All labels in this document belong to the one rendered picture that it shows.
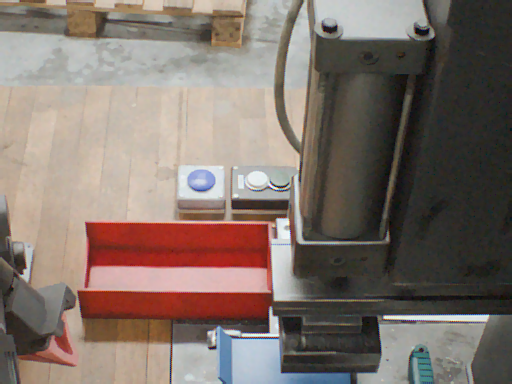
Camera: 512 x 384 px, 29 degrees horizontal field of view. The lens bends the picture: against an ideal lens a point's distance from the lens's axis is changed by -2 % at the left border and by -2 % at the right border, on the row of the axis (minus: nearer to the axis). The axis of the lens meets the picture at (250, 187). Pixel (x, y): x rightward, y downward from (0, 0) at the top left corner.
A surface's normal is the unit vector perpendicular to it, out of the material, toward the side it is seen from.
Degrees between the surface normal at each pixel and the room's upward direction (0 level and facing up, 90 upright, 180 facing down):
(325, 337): 0
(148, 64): 0
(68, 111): 0
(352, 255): 90
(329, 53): 90
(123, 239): 90
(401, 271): 90
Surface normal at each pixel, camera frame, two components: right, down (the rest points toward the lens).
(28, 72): 0.04, -0.69
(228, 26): -0.07, 0.72
